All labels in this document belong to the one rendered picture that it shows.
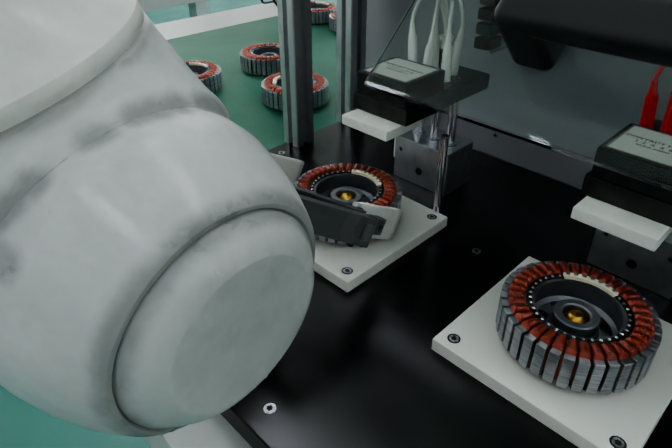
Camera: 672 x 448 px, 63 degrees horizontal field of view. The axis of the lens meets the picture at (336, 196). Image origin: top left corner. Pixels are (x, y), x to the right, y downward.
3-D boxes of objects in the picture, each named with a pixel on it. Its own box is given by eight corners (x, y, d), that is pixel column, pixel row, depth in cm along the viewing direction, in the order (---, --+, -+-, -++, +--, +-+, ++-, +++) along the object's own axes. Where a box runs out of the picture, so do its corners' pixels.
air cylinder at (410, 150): (442, 197, 63) (448, 154, 60) (392, 174, 68) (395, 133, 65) (468, 182, 66) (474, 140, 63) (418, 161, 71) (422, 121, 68)
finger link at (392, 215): (352, 200, 46) (359, 203, 46) (397, 207, 52) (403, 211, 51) (340, 232, 47) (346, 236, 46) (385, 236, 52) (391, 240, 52)
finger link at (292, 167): (248, 179, 55) (244, 176, 55) (296, 187, 60) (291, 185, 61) (258, 151, 54) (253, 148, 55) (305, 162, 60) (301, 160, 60)
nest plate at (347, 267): (347, 293, 49) (347, 282, 48) (246, 225, 58) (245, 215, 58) (447, 226, 58) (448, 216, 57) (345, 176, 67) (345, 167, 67)
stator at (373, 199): (346, 263, 51) (347, 230, 49) (270, 215, 58) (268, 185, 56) (422, 216, 57) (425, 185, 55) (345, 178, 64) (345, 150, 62)
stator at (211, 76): (198, 104, 92) (195, 83, 90) (145, 94, 96) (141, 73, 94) (235, 83, 101) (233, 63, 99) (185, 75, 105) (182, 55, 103)
